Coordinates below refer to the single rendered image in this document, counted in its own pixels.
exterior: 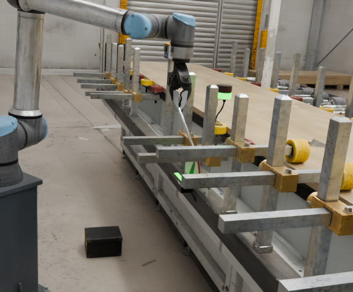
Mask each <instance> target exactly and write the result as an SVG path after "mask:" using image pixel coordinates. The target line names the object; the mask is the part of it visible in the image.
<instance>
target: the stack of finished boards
mask: <svg viewBox="0 0 353 292"><path fill-rule="evenodd" d="M255 74H256V70H248V74H247V77H253V76H254V75H255ZM317 74H318V71H299V73H298V77H297V83H298V84H316V81H317ZM278 77H279V78H281V79H284V80H288V81H290V79H291V71H290V70H280V71H279V76H278ZM351 77H352V75H348V74H342V73H339V72H333V71H326V74H325V81H324V84H350V83H351Z"/></svg>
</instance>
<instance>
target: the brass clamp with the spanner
mask: <svg viewBox="0 0 353 292"><path fill-rule="evenodd" d="M204 163H205V164H206V165H207V166H208V167H217V166H220V163H221V157H210V158H205V162H204Z"/></svg>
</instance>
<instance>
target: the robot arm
mask: <svg viewBox="0 0 353 292"><path fill-rule="evenodd" d="M7 2H8V3H9V4H10V5H11V6H13V7H14V8H16V9H17V12H18V14H17V37H16V61H15V74H14V98H13V106H12V107H11V108H10V109H9V110H8V115H2V116H0V187H8V186H12V185H16V184H18V183H20V182H22V181H23V172H22V169H21V167H20V165H19V159H18V151H21V150H22V149H25V148H28V147H30V146H32V145H36V144H38V143H39V142H41V141H42V140H43V139H44V138H45V137H46V135H47V131H48V125H47V121H46V119H45V118H44V117H43V116H42V114H43V112H42V111H41V110H40V109H39V92H40V82H41V64H42V46H43V29H44V19H45V13H49V14H53V15H56V16H60V17H64V18H67V19H71V20H75V21H79V22H82V23H86V24H89V25H94V26H96V27H101V28H104V29H107V30H111V31H116V32H119V33H122V34H124V35H128V36H130V37H131V38H133V39H146V38H161V39H170V40H171V48H170V56H171V57H172V61H173V62H174V67H173V71H172V72H168V76H169V81H168V78H167V85H168V86H169V93H170V96H171V101H172V103H173V106H174V108H175V110H176V112H179V111H178V108H180V109H182V108H183V107H184V105H185V104H186V102H187V100H188V98H189V96H190V94H191V91H192V81H191V78H190V75H189V71H188V69H187V65H186V64H185V63H189V62H190V59H192V58H193V49H194V47H193V45H194V32H195V27H196V19H195V17H194V16H191V15H187V14H180V13H173V14H172V16H167V15H159V14H150V13H145V14H143V13H138V12H134V11H131V10H124V9H119V8H116V7H113V6H108V5H104V4H101V3H96V2H93V1H88V0H7ZM179 88H181V89H182V91H181V93H180V97H179V92H178V91H176V90H178V89H179ZM178 97H179V101H178ZM179 103H180V105H178V104H179Z"/></svg>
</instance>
